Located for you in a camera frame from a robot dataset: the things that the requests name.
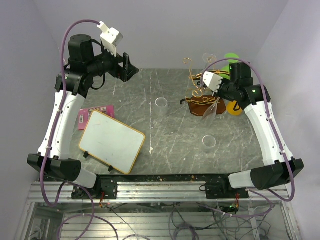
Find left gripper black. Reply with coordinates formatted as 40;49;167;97
87;42;140;83

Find orange plastic wine glass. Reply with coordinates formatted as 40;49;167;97
226;100;243;116

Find clear champagne flute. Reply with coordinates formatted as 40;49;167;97
202;97;220;120

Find green plastic wine glass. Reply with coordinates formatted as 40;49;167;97
220;52;239;74

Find clear wine glass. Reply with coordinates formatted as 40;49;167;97
202;53;217;69
197;134;217;162

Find clear tumbler glass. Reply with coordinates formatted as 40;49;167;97
154;97;169;116

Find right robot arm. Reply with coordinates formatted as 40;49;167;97
203;62;304;198

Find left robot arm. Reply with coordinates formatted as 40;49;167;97
27;34;139;199

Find pink sticker booklet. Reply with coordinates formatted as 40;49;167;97
77;105;115;131

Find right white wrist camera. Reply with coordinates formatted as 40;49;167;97
202;71;223;93

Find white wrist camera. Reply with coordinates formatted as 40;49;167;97
97;21;123;57
202;71;223;93

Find gold wire wine glass rack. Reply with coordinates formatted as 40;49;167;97
180;57;226;117

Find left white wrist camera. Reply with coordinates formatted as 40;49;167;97
97;21;123;57

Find white board with yellow frame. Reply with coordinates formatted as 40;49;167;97
78;111;146;175

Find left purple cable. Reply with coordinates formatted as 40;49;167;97
39;19;103;208

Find aluminium rail frame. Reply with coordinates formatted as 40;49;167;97
27;182;289;203

